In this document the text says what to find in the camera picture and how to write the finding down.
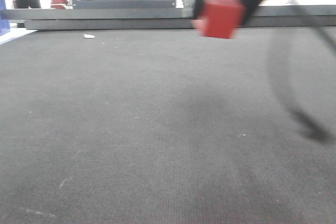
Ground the red magnetic cube block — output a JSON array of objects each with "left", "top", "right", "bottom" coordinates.
[{"left": 192, "top": 0, "right": 245, "bottom": 39}]

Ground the small white paper scrap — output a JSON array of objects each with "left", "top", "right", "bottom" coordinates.
[{"left": 83, "top": 34, "right": 95, "bottom": 39}]

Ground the red chair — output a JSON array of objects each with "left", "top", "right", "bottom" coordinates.
[{"left": 50, "top": 0, "right": 69, "bottom": 9}]

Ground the blue plastic crate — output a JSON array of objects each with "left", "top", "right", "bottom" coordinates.
[{"left": 0, "top": 0, "right": 11, "bottom": 36}]

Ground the black table edge rail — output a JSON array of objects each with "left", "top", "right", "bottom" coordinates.
[{"left": 1, "top": 5, "right": 335, "bottom": 30}]

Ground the black cable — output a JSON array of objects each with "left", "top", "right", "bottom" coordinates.
[{"left": 287, "top": 0, "right": 336, "bottom": 54}]

